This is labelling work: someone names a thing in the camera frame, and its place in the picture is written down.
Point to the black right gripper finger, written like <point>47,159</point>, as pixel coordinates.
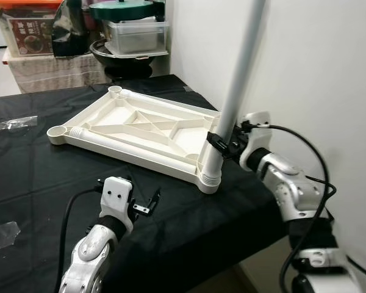
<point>218,143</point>

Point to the white plastic children table top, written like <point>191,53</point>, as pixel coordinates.
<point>189,137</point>

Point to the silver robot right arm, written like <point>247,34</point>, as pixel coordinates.
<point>293,189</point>

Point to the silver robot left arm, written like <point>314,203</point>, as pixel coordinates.
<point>91,253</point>

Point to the black tablecloth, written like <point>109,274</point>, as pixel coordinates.
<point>36,183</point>

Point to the black wok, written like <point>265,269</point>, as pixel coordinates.
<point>119,64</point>

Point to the clear plastic storage bin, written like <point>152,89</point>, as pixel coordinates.
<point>137,38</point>

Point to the clear tape cross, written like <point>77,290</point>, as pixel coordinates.
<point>3,235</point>

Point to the clear tape strip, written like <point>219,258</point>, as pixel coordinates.
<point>15,124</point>

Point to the dark green pot lid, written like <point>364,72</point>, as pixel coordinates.
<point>125,11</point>

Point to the patterned cloth covered table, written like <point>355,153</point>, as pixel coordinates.
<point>49,73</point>

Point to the orange lid storage box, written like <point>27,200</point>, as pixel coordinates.
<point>27,33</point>

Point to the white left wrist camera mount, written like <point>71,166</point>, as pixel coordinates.
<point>116,194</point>

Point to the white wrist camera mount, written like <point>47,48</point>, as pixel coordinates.
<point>256,121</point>
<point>116,194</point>

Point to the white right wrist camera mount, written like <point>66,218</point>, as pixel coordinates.
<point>256,121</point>

